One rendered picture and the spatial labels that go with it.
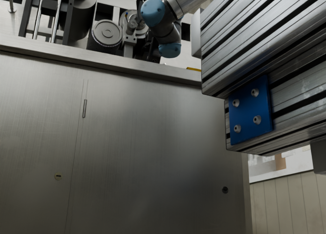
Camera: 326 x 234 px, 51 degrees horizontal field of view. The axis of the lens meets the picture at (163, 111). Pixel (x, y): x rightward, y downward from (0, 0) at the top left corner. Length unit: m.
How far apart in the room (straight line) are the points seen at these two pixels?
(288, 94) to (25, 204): 0.69
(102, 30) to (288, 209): 3.29
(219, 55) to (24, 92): 0.62
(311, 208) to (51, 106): 3.37
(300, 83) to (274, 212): 3.96
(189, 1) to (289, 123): 0.67
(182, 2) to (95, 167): 0.54
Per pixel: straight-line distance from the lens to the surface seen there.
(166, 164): 1.02
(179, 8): 1.06
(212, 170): 1.07
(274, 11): 0.47
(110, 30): 1.47
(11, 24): 1.83
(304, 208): 4.08
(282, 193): 4.31
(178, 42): 1.15
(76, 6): 1.52
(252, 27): 0.50
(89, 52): 1.05
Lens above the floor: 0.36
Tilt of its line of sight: 22 degrees up
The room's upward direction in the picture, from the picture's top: 2 degrees clockwise
